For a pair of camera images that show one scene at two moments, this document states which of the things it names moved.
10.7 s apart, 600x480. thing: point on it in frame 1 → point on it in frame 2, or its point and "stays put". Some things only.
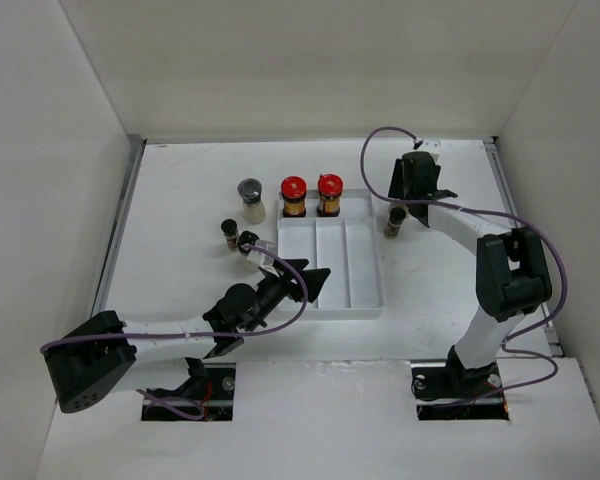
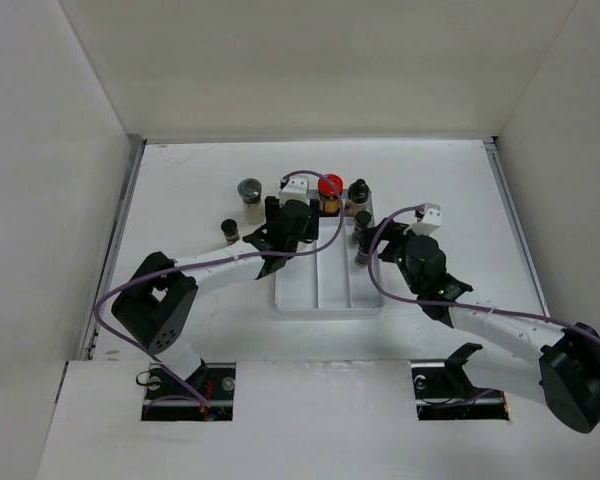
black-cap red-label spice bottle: x=396 y=218 → x=364 y=250
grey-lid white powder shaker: x=250 y=191 stays put
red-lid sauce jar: x=329 y=187 stays put
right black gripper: x=397 y=185 → x=394 y=233
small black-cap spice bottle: x=229 y=228 stays put
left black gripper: x=285 y=283 → x=310 y=231
